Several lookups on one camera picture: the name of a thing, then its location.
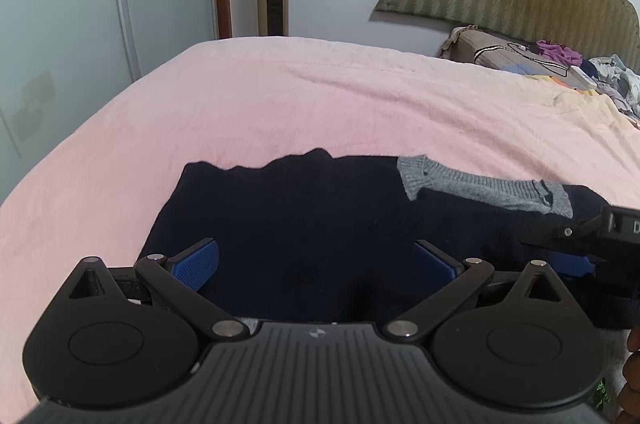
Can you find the pink bed blanket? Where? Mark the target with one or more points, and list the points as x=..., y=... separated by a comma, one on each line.
x=300, y=103

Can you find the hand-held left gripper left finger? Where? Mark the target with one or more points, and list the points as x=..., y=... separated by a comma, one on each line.
x=197, y=266

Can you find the pale sliding wardrobe door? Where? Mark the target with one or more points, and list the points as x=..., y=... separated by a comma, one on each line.
x=65, y=3

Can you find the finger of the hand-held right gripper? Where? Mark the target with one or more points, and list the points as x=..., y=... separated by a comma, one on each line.
x=567, y=232
x=570, y=265

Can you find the brown patterned pillow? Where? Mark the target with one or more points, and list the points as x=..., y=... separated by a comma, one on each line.
x=480, y=46

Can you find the navy and grey knit sweater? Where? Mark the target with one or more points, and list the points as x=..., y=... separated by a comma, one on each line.
x=300, y=214

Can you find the pile of mixed clothes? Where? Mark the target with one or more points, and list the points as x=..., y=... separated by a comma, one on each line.
x=617, y=83

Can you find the purple cloth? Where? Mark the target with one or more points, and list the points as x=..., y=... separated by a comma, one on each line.
x=557, y=51

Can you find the person's right hand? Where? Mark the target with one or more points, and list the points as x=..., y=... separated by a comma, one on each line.
x=632, y=369

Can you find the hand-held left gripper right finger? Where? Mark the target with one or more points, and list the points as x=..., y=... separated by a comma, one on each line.
x=436, y=265

